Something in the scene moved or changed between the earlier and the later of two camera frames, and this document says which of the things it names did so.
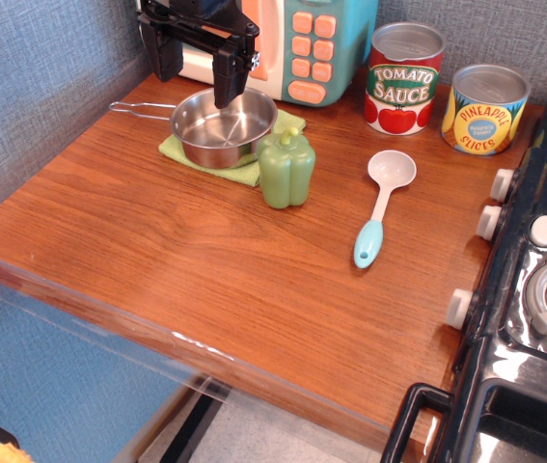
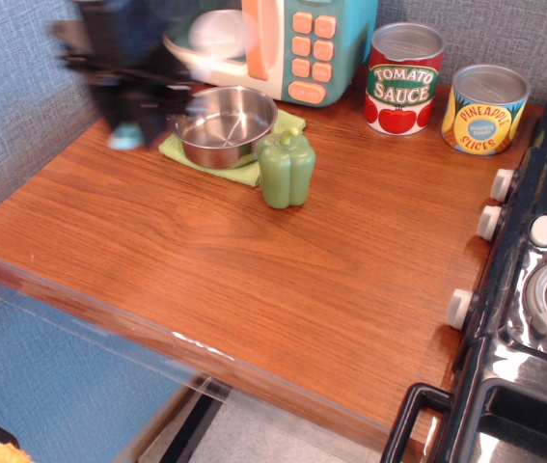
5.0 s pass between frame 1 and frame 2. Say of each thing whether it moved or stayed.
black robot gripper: moved
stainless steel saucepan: stayed
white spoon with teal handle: moved
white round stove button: stayed
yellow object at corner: stayed
